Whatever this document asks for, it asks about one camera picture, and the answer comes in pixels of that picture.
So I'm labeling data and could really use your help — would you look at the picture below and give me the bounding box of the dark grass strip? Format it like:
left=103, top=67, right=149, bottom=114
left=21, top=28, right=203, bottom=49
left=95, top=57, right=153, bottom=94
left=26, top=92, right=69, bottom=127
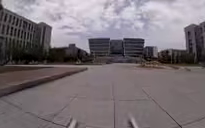
left=0, top=65, right=55, bottom=75

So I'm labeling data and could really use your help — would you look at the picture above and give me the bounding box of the tall grey building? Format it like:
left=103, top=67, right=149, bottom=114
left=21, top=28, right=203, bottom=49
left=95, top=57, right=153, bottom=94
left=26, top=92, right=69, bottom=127
left=183, top=16, right=205, bottom=64

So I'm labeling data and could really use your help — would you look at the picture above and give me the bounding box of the robot's own part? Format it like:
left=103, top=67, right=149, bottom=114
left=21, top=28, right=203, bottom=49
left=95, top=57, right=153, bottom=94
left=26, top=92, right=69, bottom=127
left=128, top=114, right=140, bottom=128
left=67, top=118, right=78, bottom=128

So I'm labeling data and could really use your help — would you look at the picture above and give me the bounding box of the long low building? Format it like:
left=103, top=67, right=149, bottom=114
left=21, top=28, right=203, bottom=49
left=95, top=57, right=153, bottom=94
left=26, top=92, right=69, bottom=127
left=158, top=48, right=188, bottom=64

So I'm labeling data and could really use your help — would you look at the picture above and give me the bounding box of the row of trees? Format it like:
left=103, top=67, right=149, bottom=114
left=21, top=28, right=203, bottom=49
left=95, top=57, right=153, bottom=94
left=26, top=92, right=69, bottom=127
left=4, top=46, right=91, bottom=65

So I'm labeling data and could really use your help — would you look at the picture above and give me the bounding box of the twin-winged glass building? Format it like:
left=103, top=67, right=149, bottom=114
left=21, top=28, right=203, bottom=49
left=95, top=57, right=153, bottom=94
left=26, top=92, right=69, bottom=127
left=87, top=37, right=146, bottom=64

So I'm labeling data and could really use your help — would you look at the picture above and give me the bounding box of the large grey building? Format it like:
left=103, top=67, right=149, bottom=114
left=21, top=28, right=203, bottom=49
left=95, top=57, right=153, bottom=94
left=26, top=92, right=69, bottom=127
left=0, top=0, right=53, bottom=66

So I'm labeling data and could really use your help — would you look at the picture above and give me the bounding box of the small pale building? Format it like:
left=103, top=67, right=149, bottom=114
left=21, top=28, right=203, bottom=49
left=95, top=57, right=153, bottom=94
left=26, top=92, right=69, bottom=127
left=143, top=45, right=159, bottom=59

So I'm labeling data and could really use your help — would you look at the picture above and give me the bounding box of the dark kerb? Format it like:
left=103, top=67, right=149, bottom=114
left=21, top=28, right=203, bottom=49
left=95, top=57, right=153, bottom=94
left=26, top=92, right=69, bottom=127
left=0, top=67, right=89, bottom=102

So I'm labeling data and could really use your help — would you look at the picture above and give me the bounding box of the grey paved plaza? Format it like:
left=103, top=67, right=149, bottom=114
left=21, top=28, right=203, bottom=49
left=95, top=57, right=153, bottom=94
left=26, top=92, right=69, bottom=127
left=0, top=63, right=205, bottom=128

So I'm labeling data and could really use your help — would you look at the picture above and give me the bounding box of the reddish raised pavement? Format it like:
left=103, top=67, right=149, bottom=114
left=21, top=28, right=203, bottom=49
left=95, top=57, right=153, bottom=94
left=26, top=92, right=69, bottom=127
left=0, top=65, right=88, bottom=93

